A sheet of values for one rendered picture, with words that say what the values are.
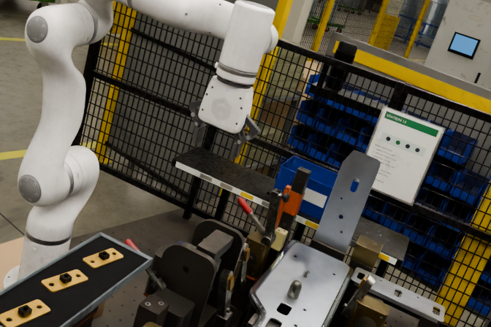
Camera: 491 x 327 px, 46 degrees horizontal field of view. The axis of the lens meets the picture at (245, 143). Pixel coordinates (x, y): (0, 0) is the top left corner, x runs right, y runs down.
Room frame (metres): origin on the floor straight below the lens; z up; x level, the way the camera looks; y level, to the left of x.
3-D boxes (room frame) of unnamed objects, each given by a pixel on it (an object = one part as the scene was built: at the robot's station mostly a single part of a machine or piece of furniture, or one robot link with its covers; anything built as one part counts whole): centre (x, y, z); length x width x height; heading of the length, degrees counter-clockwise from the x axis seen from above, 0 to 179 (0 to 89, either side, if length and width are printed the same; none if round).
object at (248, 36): (1.18, 0.06, 1.67); 0.09 x 0.08 x 0.13; 163
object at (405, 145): (2.00, -0.54, 1.30); 0.23 x 0.02 x 0.31; 73
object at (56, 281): (0.93, 0.25, 1.17); 0.08 x 0.04 x 0.01; 147
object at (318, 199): (1.95, -0.31, 1.09); 0.30 x 0.17 x 0.13; 72
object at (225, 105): (1.18, 0.06, 1.53); 0.10 x 0.07 x 0.11; 71
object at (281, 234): (1.61, -0.19, 0.88); 0.04 x 0.04 x 0.37; 73
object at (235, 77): (1.18, 0.06, 1.59); 0.09 x 0.08 x 0.03; 71
